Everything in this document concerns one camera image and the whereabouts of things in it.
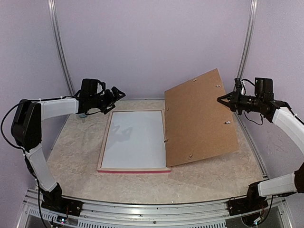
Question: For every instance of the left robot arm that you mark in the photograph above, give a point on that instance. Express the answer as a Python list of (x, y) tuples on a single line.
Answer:
[(26, 129)]

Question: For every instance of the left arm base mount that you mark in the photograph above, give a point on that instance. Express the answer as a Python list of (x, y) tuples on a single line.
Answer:
[(66, 206)]

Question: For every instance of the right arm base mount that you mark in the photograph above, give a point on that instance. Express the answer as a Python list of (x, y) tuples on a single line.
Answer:
[(242, 205)]

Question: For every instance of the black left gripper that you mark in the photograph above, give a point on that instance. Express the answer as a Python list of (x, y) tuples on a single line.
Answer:
[(117, 97)]

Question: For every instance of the right aluminium post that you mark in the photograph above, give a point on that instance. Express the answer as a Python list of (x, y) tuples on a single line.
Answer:
[(248, 38)]

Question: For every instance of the left aluminium post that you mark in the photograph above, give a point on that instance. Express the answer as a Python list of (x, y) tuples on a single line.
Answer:
[(59, 45)]

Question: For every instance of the aluminium front rail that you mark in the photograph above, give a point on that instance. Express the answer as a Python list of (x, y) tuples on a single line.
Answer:
[(102, 214)]

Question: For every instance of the photo print with white border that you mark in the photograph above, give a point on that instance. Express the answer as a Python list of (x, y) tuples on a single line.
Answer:
[(135, 140)]

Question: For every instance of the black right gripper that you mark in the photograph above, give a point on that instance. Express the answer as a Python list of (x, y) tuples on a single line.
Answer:
[(234, 103)]

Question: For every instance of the aluminium post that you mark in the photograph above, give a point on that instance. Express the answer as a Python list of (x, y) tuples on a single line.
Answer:
[(248, 38), (59, 45)]

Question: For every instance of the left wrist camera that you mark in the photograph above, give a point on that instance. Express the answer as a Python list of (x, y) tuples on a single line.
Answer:
[(91, 87)]

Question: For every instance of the brown backing board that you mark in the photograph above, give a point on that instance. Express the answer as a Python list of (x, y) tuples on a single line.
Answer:
[(194, 121)]

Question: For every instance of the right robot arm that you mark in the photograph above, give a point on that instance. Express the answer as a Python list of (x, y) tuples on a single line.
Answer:
[(281, 115)]

